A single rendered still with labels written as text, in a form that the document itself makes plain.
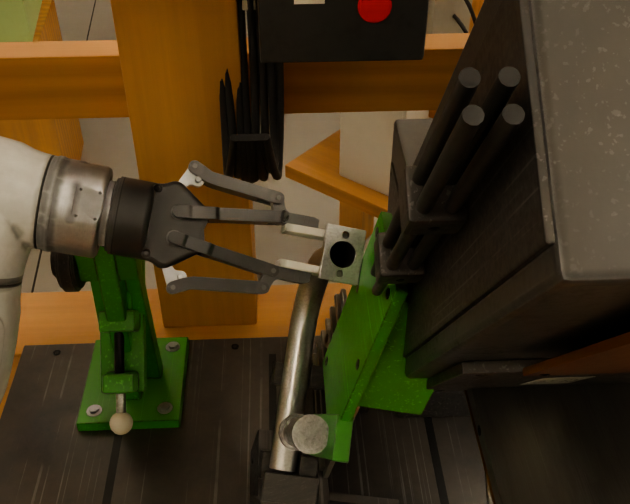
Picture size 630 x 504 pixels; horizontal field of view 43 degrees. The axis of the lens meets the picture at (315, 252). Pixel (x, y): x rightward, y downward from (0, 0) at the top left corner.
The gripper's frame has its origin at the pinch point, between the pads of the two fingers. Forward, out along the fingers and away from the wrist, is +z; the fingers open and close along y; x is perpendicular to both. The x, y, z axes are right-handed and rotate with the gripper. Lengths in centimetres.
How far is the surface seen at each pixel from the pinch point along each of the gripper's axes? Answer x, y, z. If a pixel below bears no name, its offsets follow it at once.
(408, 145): 7.5, 14.8, 10.2
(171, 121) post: 19.6, 14.9, -16.3
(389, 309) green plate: -12.9, -5.2, 4.6
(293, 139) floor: 245, 74, 32
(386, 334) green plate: -10.9, -7.3, 5.3
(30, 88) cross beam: 29.2, 17.7, -34.8
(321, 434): -0.4, -17.6, 3.5
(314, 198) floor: 212, 45, 39
